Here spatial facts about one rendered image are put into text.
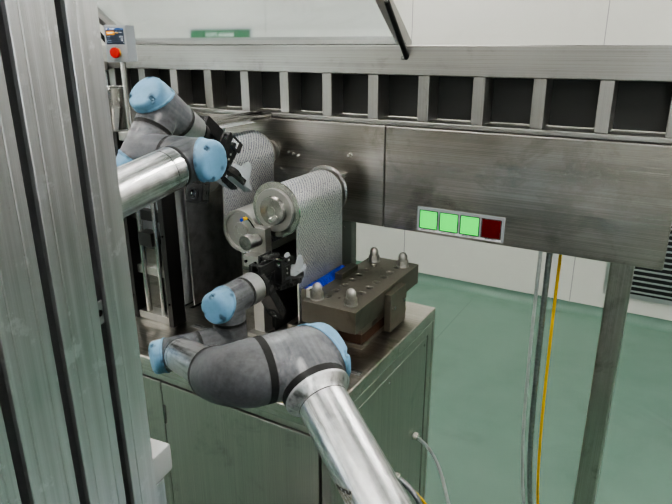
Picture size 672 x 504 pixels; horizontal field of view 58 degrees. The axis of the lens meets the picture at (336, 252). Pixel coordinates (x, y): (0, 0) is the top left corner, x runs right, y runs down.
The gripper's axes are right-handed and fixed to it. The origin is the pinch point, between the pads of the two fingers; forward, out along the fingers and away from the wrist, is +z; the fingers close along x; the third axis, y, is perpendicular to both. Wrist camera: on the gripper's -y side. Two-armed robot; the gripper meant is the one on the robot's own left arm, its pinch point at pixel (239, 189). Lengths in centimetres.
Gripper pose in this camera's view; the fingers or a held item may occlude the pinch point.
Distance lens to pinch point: 143.0
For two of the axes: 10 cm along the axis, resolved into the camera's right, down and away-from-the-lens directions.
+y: 3.2, -9.1, 2.7
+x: -8.6, -1.6, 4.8
